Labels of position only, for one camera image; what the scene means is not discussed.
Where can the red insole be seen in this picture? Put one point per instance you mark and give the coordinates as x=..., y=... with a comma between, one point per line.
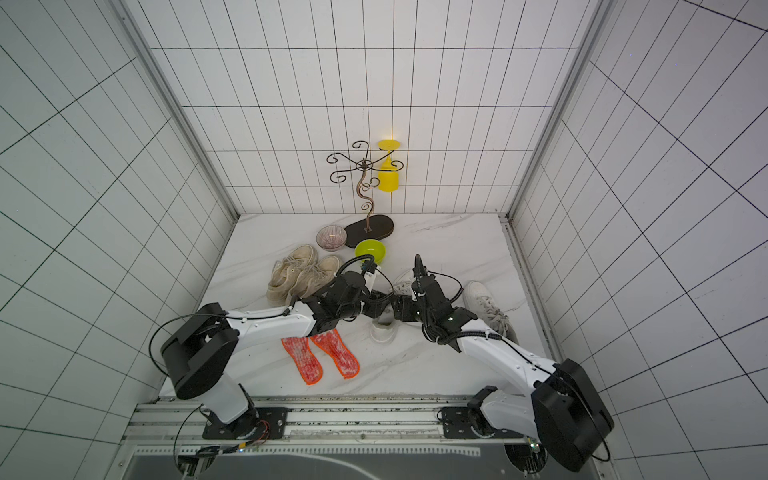
x=333, y=345
x=308, y=366

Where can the green plastic bowl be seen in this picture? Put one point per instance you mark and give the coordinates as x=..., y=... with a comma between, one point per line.
x=372, y=247

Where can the yellow plastic goblet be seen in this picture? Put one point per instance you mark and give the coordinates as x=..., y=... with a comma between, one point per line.
x=388, y=175

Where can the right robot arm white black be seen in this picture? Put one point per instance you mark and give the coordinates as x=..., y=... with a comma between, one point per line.
x=554, y=403

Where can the pink glass bowl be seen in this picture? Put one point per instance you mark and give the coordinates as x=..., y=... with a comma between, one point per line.
x=331, y=238

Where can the aluminium mounting rail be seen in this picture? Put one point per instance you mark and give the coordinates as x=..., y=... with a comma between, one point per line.
x=294, y=421

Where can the beige lace sneaker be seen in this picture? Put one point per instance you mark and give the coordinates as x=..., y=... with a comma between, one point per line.
x=315, y=276
x=285, y=273

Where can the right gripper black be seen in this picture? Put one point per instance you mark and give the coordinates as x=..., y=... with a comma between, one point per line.
x=424, y=291

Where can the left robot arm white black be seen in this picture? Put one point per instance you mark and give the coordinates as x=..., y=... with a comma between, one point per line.
x=196, y=356

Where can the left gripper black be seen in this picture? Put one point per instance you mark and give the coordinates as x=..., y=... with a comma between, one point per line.
x=376, y=307

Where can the ornate metal cup stand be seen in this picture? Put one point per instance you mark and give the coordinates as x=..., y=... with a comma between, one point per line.
x=372, y=226

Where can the white sneaker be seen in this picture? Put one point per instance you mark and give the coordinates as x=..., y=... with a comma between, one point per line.
x=385, y=327
x=478, y=299

